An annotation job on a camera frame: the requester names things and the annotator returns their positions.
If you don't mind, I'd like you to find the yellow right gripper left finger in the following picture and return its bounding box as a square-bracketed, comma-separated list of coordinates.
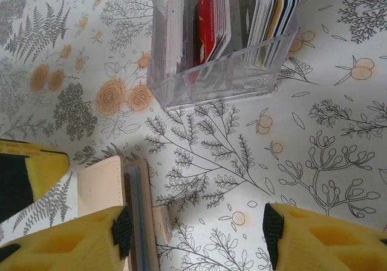
[0, 206, 133, 271]

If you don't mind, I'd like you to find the white yellow blue cards stack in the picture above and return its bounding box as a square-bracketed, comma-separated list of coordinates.
[241, 0, 303, 71]

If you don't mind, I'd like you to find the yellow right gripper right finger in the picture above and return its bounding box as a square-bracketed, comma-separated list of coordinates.
[262, 202, 387, 271]

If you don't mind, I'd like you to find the beige card holder wallet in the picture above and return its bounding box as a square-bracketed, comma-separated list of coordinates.
[77, 155, 172, 271]

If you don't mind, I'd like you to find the white-edged cards stack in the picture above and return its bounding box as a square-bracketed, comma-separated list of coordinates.
[163, 0, 196, 77]

